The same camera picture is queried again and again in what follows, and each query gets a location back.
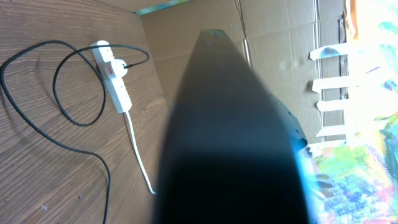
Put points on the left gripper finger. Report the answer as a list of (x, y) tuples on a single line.
[(226, 157)]

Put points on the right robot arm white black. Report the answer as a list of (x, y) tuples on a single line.
[(296, 134)]

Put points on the white charger plug adapter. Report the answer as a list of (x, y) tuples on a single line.
[(117, 68)]

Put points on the white power strip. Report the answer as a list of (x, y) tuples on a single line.
[(116, 87)]

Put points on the colourful painted poster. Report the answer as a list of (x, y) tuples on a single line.
[(357, 164)]

